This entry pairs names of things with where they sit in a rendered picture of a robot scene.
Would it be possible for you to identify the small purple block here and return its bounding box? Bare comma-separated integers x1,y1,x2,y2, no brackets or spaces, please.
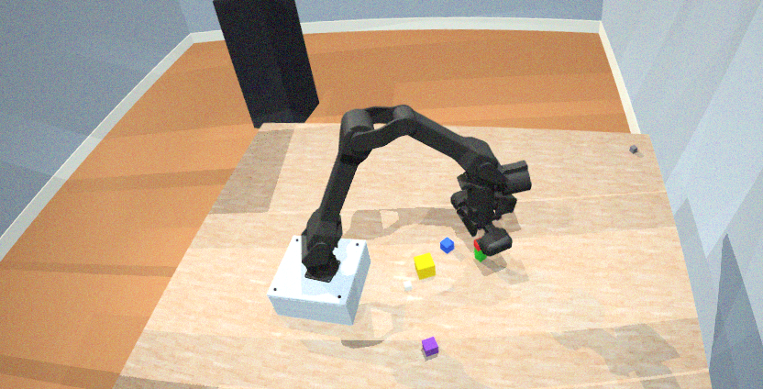
422,337,439,357

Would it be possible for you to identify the blue cube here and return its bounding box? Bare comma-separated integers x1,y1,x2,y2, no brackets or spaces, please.
439,237,455,254

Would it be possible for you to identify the yellow block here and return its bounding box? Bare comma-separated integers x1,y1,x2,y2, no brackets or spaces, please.
414,252,436,280

